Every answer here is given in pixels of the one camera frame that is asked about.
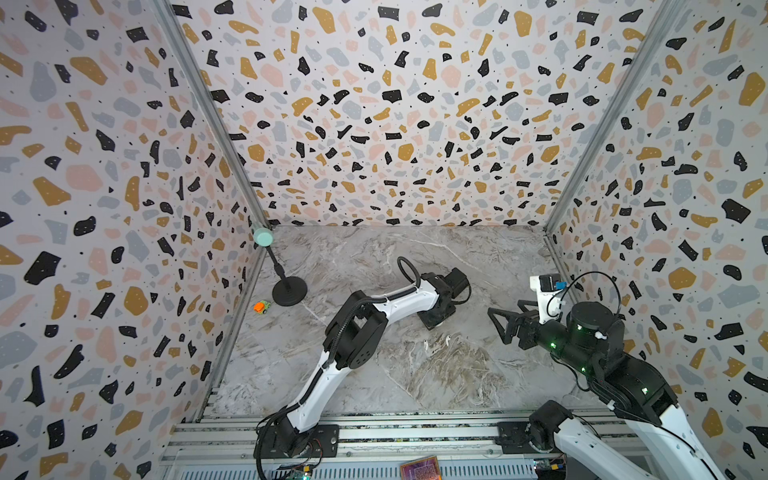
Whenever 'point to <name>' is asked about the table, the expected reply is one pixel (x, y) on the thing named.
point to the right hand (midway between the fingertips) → (505, 304)
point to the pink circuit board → (421, 469)
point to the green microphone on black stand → (287, 291)
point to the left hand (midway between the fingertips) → (452, 314)
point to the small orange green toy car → (261, 307)
